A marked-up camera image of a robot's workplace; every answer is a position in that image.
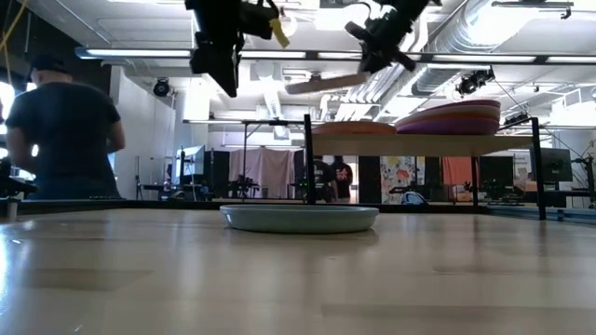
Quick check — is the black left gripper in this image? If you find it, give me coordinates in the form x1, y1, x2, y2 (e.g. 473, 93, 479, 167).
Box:
184, 0, 291, 99

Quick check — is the silver ventilation duct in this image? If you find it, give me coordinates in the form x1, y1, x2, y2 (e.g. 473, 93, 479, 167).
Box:
412, 0, 518, 97

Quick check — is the floral poster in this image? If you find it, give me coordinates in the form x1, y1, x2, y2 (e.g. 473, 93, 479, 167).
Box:
380, 155, 418, 205

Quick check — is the orange curtain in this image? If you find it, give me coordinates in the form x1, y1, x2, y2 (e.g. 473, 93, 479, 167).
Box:
440, 156, 481, 187

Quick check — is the rust orange plate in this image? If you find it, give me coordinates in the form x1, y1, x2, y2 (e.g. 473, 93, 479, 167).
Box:
398, 115, 501, 125

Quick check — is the black background monitor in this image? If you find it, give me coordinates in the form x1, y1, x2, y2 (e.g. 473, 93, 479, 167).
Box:
539, 147, 574, 183

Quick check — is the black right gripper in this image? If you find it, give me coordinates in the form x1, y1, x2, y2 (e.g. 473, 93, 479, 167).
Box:
345, 0, 429, 75

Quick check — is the teal plate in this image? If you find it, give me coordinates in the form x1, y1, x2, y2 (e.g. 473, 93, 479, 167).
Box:
219, 204, 380, 235

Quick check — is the overhead LED light bar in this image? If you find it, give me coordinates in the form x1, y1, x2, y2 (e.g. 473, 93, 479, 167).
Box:
74, 45, 596, 65

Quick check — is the blue and white round object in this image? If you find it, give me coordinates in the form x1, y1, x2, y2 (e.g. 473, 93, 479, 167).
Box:
400, 190, 428, 207

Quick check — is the beige curtain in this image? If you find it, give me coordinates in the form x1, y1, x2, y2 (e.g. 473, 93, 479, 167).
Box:
227, 147, 297, 200

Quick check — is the background monitor on stand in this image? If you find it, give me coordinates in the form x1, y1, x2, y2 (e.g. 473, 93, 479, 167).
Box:
174, 144, 207, 186

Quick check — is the tall black background frame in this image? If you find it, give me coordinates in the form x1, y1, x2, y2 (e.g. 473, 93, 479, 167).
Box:
182, 118, 308, 201

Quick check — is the black aluminium table frame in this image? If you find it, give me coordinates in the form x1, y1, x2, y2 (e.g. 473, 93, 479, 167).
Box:
0, 197, 596, 227

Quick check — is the black cabinet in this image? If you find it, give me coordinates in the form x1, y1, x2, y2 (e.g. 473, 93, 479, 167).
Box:
204, 149, 231, 199

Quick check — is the tan orange plate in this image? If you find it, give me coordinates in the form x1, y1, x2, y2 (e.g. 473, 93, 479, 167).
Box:
312, 124, 398, 137

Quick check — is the wooden shelf with black legs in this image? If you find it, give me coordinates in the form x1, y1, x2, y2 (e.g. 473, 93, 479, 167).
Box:
304, 114, 547, 221

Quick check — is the person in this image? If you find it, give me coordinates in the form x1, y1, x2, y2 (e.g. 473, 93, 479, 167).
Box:
4, 54, 126, 201
331, 155, 354, 202
312, 155, 337, 204

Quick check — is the beige grey plate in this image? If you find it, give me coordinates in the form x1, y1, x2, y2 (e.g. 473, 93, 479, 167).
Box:
284, 70, 374, 96

